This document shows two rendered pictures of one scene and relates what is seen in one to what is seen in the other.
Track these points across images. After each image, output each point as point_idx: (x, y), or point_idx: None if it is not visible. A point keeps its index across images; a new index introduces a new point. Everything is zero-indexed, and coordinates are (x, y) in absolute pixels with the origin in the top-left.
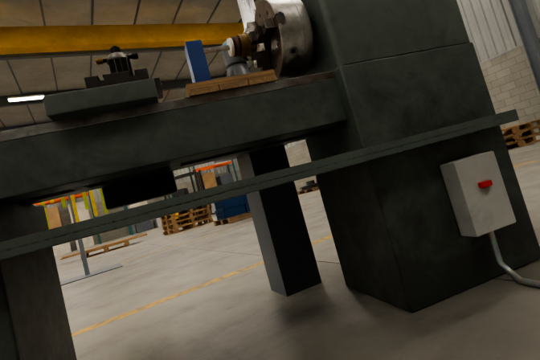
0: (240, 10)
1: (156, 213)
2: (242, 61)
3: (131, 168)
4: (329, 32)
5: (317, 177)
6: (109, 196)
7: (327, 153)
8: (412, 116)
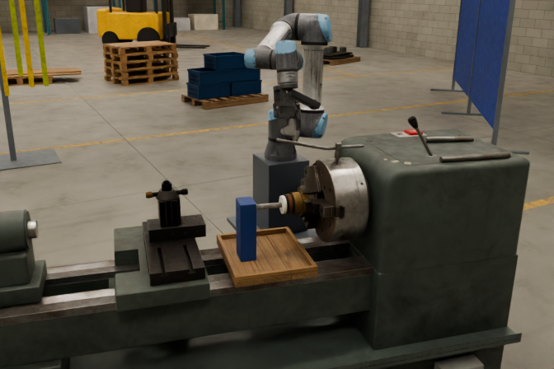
0: (303, 79)
1: None
2: (288, 139)
3: (173, 340)
4: (381, 240)
5: None
6: None
7: None
8: (428, 320)
